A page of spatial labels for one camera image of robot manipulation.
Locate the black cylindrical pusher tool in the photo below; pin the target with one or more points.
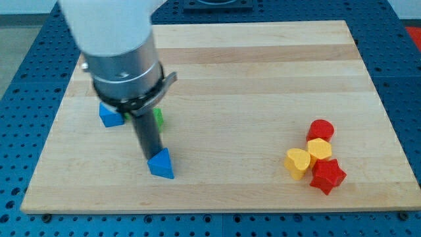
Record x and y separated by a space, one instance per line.
147 132

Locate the blue triangle block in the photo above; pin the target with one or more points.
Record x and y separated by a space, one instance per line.
161 165

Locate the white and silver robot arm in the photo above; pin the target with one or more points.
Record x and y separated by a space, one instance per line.
117 42

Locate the yellow heart block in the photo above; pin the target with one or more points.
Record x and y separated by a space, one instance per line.
297 161

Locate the green block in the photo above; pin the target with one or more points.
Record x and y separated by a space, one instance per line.
157 113

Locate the blue cube block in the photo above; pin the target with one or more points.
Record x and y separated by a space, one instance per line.
109 117

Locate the wooden board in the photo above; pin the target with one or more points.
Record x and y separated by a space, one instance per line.
245 94

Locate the dark mounting plate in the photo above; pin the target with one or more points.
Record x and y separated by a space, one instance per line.
190 6

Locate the yellow hexagon block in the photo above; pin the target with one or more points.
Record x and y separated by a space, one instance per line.
318 149

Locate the red cylinder block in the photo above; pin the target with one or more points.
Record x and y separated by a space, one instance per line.
320 129

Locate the red star block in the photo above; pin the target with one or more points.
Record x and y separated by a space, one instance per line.
326 175

